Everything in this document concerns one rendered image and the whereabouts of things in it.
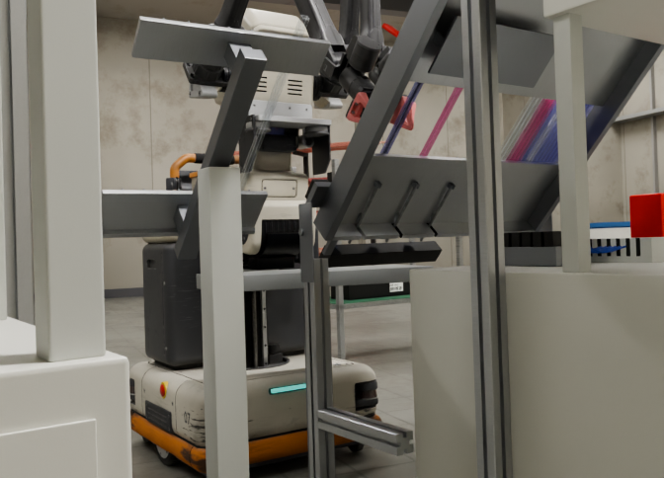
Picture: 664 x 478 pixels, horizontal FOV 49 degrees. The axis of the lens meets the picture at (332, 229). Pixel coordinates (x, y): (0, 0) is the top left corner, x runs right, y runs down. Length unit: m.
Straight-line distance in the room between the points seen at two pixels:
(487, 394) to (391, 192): 0.61
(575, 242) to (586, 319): 0.11
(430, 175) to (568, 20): 0.63
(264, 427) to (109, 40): 8.83
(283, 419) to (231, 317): 0.92
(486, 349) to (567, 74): 0.43
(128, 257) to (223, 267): 8.96
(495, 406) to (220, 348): 0.47
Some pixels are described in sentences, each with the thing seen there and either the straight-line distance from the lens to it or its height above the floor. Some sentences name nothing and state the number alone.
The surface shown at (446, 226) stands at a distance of 1.81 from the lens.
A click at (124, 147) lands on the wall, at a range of 10.33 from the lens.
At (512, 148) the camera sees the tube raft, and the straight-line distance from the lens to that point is 1.81.
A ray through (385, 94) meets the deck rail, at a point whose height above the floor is 0.96.
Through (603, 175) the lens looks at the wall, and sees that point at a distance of 12.54.
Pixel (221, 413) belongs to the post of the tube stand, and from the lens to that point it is 1.31.
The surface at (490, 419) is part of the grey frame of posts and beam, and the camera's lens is 1.19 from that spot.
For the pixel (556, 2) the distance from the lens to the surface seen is 1.16.
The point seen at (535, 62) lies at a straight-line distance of 1.59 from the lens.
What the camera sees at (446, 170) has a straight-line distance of 1.69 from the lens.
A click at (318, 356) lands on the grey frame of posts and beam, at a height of 0.43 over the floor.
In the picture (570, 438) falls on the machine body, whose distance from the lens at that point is 1.15.
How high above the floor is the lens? 0.68
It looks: 1 degrees up
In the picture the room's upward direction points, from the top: 2 degrees counter-clockwise
